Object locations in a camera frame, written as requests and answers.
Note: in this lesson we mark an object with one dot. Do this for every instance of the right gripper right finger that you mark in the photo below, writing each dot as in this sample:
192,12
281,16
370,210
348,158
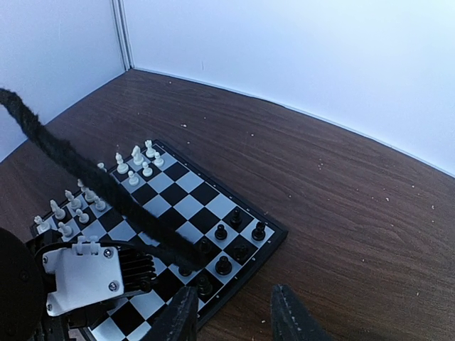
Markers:
290,320

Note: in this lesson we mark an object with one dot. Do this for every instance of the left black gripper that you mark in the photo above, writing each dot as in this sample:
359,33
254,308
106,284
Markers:
23,299

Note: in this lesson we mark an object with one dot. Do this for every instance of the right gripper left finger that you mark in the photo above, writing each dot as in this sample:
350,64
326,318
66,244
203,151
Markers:
179,320

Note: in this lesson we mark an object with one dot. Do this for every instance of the black pawn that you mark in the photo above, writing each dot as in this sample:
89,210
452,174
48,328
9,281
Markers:
184,272
221,233

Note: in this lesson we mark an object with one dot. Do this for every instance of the black bishop chess piece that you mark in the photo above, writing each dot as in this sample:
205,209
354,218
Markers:
223,266

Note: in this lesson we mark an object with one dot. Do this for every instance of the black and white chessboard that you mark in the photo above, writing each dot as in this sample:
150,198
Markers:
193,204

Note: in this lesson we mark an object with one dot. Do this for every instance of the white pawn near corner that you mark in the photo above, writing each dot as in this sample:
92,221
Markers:
82,216

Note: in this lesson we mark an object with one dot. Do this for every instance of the white knight piece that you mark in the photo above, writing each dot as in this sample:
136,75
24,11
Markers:
74,202

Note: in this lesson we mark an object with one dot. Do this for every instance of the white queen piece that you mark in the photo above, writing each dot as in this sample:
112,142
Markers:
122,167

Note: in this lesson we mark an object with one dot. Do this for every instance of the left aluminium frame post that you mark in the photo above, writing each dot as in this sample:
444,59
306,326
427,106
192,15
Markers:
120,21

